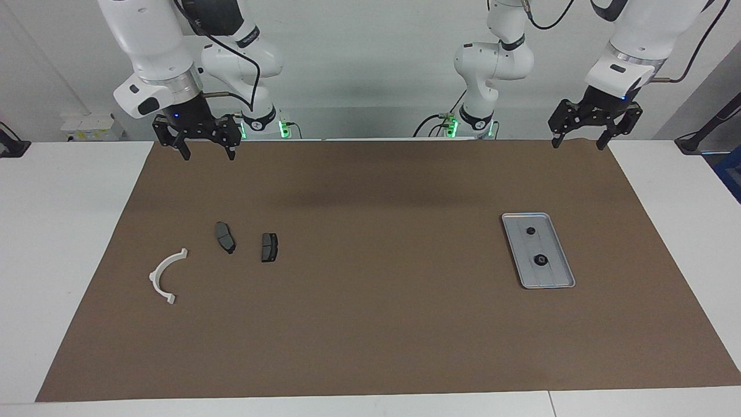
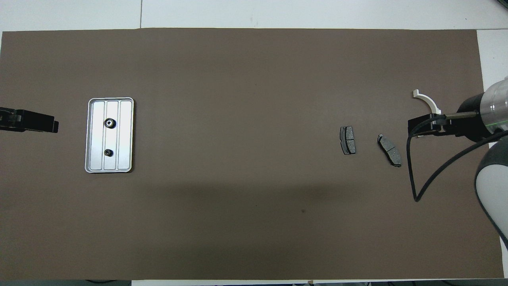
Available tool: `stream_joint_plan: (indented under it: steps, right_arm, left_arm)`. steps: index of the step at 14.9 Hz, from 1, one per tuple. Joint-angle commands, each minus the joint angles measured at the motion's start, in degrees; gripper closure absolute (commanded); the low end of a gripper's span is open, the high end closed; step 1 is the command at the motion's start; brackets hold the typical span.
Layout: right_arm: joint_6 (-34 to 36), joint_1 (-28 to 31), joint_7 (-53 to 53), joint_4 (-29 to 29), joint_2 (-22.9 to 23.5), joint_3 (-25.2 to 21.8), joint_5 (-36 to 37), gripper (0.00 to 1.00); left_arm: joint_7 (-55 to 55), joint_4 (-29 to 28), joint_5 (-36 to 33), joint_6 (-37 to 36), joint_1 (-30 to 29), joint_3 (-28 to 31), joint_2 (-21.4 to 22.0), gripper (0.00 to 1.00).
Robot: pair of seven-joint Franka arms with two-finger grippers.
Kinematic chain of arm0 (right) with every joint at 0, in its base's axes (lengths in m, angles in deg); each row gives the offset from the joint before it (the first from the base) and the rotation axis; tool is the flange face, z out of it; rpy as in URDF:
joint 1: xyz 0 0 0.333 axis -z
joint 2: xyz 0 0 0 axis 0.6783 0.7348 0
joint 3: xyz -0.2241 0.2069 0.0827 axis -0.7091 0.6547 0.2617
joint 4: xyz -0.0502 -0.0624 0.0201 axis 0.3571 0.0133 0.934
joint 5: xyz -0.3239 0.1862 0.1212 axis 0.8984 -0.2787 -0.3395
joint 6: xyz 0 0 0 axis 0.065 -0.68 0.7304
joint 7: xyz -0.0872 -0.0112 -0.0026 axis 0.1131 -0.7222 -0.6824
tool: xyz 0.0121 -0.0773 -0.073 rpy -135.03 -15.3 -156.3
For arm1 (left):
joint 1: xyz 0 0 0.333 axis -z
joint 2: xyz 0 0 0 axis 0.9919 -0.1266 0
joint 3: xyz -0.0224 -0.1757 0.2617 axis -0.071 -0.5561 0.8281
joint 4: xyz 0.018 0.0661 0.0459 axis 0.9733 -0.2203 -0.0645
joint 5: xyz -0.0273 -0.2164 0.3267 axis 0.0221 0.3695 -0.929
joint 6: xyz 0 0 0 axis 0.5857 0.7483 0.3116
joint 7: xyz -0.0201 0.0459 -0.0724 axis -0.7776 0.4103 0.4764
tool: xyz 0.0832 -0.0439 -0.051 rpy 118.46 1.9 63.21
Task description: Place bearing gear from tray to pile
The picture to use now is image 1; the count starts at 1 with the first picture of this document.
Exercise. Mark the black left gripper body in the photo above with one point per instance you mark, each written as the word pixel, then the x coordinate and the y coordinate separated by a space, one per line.
pixel 605 104

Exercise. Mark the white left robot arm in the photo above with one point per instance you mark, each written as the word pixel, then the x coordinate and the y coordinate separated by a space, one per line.
pixel 498 61

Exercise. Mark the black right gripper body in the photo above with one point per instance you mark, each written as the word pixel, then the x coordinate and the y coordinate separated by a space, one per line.
pixel 194 119

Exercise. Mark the dark grey brake pad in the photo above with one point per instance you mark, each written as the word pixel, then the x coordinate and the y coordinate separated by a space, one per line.
pixel 224 237
pixel 269 247

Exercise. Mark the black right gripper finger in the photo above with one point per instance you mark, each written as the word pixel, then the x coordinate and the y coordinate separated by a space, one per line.
pixel 165 132
pixel 231 130

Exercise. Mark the blue box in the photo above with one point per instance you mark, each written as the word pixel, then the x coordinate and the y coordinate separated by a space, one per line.
pixel 732 174

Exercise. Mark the silver metal tray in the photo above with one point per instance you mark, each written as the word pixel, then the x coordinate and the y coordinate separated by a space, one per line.
pixel 547 277

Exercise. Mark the black clamp mount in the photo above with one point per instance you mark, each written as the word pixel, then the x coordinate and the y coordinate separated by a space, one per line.
pixel 11 147

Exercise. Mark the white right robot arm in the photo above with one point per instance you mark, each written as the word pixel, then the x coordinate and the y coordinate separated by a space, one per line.
pixel 150 35

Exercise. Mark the white power strip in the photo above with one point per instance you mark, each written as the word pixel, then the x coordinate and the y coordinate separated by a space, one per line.
pixel 87 124

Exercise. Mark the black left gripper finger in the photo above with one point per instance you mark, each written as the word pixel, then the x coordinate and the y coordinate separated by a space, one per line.
pixel 628 119
pixel 562 119

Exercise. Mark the large black bearing gear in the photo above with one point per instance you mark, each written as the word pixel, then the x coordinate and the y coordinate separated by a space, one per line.
pixel 541 260

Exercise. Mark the brown table mat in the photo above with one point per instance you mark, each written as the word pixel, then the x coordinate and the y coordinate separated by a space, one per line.
pixel 370 324

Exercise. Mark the white semicircular bracket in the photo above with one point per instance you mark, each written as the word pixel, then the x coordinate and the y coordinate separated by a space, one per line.
pixel 153 279

